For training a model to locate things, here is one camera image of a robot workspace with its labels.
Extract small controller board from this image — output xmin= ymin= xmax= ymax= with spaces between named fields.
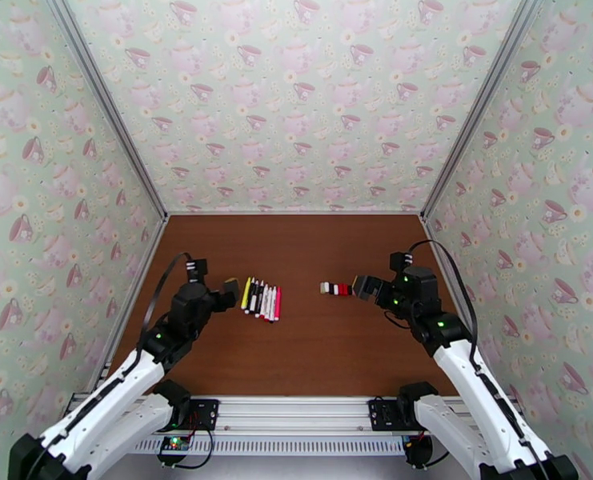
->
xmin=157 ymin=433 xmax=193 ymax=467
xmin=402 ymin=434 xmax=435 ymax=470

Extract perforated metal strip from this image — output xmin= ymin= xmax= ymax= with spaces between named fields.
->
xmin=126 ymin=435 xmax=412 ymax=457

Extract thin black wire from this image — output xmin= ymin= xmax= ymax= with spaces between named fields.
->
xmin=175 ymin=427 xmax=212 ymax=470

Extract aluminium back rail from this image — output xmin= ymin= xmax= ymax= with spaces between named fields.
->
xmin=168 ymin=210 xmax=423 ymax=217

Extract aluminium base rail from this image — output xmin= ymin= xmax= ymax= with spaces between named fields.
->
xmin=66 ymin=393 xmax=523 ymax=437

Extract aluminium side rail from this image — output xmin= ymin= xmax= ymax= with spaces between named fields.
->
xmin=421 ymin=215 xmax=479 ymax=345
xmin=88 ymin=215 xmax=171 ymax=394

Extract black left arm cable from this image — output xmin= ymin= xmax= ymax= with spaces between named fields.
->
xmin=23 ymin=251 xmax=194 ymax=480

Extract aluminium frame post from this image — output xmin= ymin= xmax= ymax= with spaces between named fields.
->
xmin=42 ymin=0 xmax=171 ymax=221
xmin=419 ymin=0 xmax=551 ymax=222

